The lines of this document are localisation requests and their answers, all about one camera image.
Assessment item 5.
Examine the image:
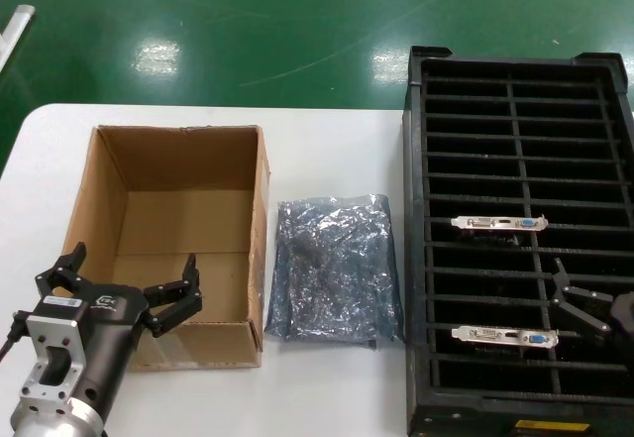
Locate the graphics card with silver bracket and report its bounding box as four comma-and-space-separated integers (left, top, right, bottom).
451, 213, 551, 248
450, 324, 561, 354

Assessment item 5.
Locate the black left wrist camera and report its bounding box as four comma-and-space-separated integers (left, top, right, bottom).
38, 293, 95, 327

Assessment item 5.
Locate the silver left camera bracket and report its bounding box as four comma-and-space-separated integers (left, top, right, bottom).
16, 313, 84, 417

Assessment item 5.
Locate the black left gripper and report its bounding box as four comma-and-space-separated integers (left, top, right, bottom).
34, 240, 205, 411

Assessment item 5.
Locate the brown cardboard box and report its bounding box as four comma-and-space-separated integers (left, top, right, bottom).
61, 124, 273, 372

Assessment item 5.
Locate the black slotted plastic container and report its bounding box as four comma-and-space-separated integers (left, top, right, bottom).
403, 45, 634, 437

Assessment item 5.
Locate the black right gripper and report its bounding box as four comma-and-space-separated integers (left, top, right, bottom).
550, 257, 634, 342

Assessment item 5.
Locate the black left camera cable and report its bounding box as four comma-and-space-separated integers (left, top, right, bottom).
0, 309, 30, 359

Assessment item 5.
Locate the white metal table frame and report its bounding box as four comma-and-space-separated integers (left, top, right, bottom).
0, 4, 37, 74

